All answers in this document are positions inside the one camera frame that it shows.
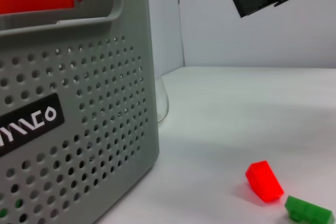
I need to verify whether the grey-green perforated storage bin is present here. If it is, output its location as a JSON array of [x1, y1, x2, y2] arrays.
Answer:
[[0, 0, 160, 224]]

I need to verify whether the glass carafe black lid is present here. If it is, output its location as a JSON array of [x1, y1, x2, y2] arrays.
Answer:
[[155, 76, 171, 125]]

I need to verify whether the bright red rectangular brick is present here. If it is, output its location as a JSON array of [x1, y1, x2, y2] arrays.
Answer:
[[245, 160, 285, 204]]

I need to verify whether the green toy brick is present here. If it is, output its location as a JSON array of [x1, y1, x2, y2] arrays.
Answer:
[[285, 195, 335, 224]]

